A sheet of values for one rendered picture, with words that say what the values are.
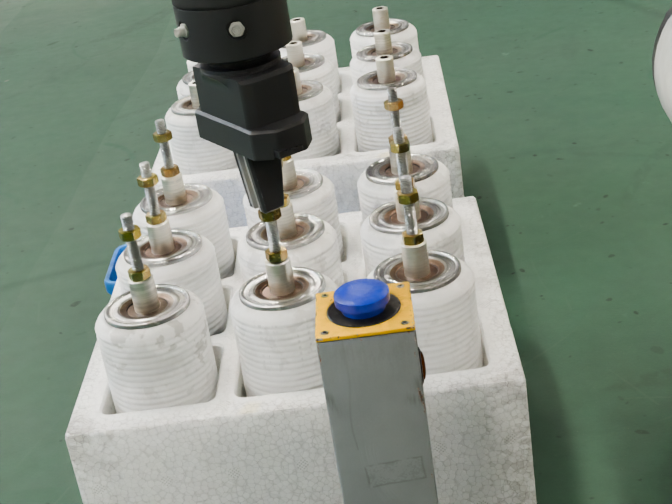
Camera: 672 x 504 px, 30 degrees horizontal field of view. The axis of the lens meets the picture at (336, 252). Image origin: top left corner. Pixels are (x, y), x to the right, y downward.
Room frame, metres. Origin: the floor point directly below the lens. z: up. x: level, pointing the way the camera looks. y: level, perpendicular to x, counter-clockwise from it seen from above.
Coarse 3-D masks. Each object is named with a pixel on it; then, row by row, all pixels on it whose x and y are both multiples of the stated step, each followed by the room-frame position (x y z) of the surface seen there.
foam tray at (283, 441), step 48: (480, 240) 1.15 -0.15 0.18; (480, 288) 1.05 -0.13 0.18; (480, 336) 0.99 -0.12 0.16; (96, 384) 0.98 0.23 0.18; (240, 384) 0.96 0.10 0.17; (432, 384) 0.89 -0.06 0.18; (480, 384) 0.88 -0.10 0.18; (96, 432) 0.90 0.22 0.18; (144, 432) 0.90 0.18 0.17; (192, 432) 0.90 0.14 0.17; (240, 432) 0.89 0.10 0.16; (288, 432) 0.89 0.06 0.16; (432, 432) 0.88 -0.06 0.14; (480, 432) 0.88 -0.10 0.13; (528, 432) 0.88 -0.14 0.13; (96, 480) 0.90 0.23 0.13; (144, 480) 0.90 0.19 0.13; (192, 480) 0.90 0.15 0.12; (240, 480) 0.89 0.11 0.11; (288, 480) 0.89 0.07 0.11; (336, 480) 0.89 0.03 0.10; (480, 480) 0.88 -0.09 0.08; (528, 480) 0.88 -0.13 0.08
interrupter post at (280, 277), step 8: (288, 256) 0.97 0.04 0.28; (272, 264) 0.96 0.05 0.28; (280, 264) 0.96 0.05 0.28; (288, 264) 0.96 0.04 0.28; (272, 272) 0.96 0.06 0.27; (280, 272) 0.96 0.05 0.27; (288, 272) 0.96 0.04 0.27; (272, 280) 0.96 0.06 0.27; (280, 280) 0.96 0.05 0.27; (288, 280) 0.96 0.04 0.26; (272, 288) 0.96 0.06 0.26; (280, 288) 0.96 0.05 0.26; (288, 288) 0.96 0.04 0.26
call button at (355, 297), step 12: (348, 288) 0.80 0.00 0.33; (360, 288) 0.79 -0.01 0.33; (372, 288) 0.79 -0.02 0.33; (384, 288) 0.79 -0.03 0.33; (336, 300) 0.78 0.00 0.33; (348, 300) 0.78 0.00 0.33; (360, 300) 0.78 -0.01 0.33; (372, 300) 0.78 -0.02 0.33; (384, 300) 0.78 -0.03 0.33; (348, 312) 0.78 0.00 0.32; (360, 312) 0.77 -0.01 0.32; (372, 312) 0.78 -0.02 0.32
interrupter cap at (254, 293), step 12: (264, 276) 1.00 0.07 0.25; (300, 276) 0.99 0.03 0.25; (312, 276) 0.98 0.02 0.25; (240, 288) 0.98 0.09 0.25; (252, 288) 0.97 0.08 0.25; (264, 288) 0.98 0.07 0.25; (300, 288) 0.97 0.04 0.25; (312, 288) 0.96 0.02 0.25; (324, 288) 0.96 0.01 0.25; (240, 300) 0.96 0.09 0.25; (252, 300) 0.95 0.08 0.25; (264, 300) 0.95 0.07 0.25; (276, 300) 0.94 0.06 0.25; (288, 300) 0.94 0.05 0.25; (300, 300) 0.94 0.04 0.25; (312, 300) 0.94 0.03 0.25
